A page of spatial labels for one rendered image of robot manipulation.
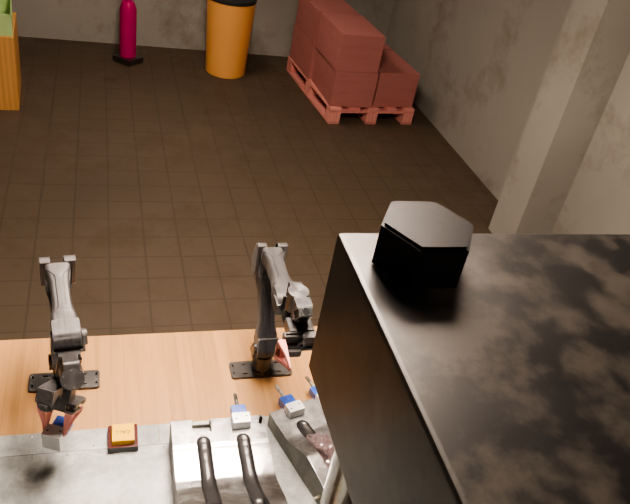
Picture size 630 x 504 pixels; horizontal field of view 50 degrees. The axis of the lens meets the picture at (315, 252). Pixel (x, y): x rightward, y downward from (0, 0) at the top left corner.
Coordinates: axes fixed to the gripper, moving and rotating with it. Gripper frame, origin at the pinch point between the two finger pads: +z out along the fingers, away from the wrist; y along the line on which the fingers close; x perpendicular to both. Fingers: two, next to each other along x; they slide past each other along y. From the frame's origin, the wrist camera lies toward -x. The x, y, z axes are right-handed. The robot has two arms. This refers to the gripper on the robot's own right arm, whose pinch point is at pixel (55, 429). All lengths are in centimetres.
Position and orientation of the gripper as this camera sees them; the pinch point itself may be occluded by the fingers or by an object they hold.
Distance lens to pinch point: 190.7
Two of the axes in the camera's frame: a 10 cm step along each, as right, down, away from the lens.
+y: 9.7, 2.5, -0.7
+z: -2.4, 9.6, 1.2
